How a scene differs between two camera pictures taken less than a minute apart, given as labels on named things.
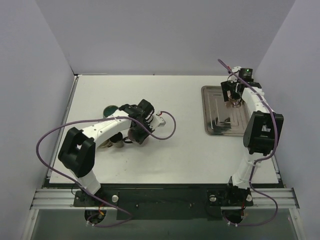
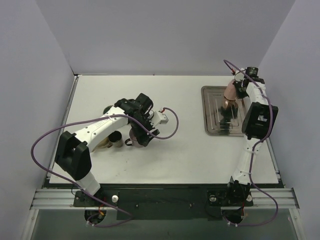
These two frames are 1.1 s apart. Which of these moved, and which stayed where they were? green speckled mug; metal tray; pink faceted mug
Moved: pink faceted mug
Stayed: green speckled mug; metal tray
